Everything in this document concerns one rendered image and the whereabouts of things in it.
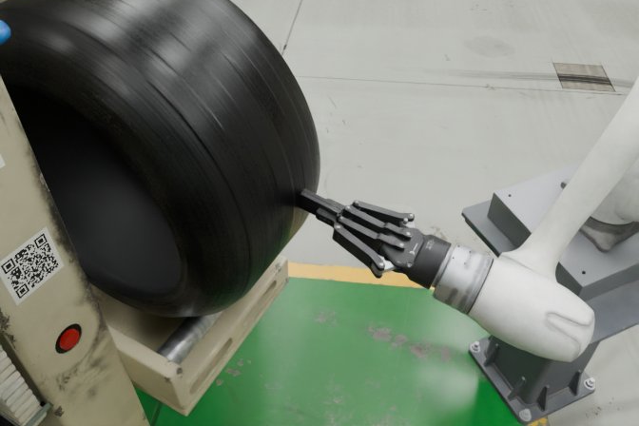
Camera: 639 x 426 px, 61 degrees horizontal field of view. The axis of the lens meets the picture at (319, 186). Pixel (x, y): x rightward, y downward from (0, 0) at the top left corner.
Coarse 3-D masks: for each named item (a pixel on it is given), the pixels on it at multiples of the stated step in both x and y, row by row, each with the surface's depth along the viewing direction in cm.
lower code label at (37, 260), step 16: (32, 240) 68; (48, 240) 70; (16, 256) 66; (32, 256) 69; (48, 256) 71; (0, 272) 65; (16, 272) 67; (32, 272) 69; (48, 272) 72; (16, 288) 68; (32, 288) 70; (16, 304) 69
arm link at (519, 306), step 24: (504, 264) 76; (480, 288) 74; (504, 288) 73; (528, 288) 72; (552, 288) 73; (480, 312) 74; (504, 312) 72; (528, 312) 71; (552, 312) 71; (576, 312) 71; (504, 336) 74; (528, 336) 72; (552, 336) 71; (576, 336) 71
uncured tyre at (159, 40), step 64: (64, 0) 70; (128, 0) 72; (192, 0) 76; (0, 64) 72; (64, 64) 66; (128, 64) 66; (192, 64) 70; (256, 64) 76; (64, 128) 110; (128, 128) 66; (192, 128) 67; (256, 128) 74; (64, 192) 109; (128, 192) 118; (192, 192) 69; (256, 192) 74; (128, 256) 110; (192, 256) 76; (256, 256) 79
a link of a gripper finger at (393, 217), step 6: (354, 204) 85; (360, 204) 85; (366, 204) 85; (372, 204) 85; (360, 210) 86; (366, 210) 85; (372, 210) 84; (378, 210) 84; (384, 210) 84; (390, 210) 85; (372, 216) 85; (378, 216) 85; (384, 216) 84; (390, 216) 84; (396, 216) 84; (402, 216) 84; (408, 216) 84; (414, 216) 84; (384, 222) 85; (390, 222) 85; (396, 222) 85
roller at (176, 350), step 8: (184, 320) 99; (192, 320) 98; (200, 320) 99; (208, 320) 100; (184, 328) 97; (192, 328) 97; (200, 328) 98; (208, 328) 100; (176, 336) 96; (184, 336) 96; (192, 336) 97; (200, 336) 98; (168, 344) 94; (176, 344) 95; (184, 344) 95; (192, 344) 97; (160, 352) 93; (168, 352) 93; (176, 352) 94; (184, 352) 95; (176, 360) 94
